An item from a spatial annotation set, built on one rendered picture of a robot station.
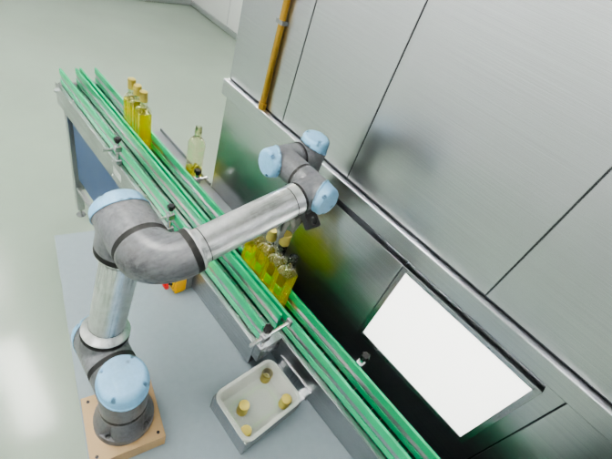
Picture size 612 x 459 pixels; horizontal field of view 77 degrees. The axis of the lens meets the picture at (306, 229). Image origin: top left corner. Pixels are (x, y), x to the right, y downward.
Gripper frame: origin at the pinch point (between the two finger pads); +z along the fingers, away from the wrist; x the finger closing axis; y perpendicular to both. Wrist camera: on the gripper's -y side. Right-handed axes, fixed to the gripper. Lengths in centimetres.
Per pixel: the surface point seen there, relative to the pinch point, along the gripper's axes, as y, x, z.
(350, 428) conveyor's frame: -53, 5, 32
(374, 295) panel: -30.6, -12.7, 2.5
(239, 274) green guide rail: 8.8, 6.5, 26.3
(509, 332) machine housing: -62, -15, -20
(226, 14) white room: 489, -295, 101
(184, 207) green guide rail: 48, 8, 26
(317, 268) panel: -8.6, -12.1, 13.2
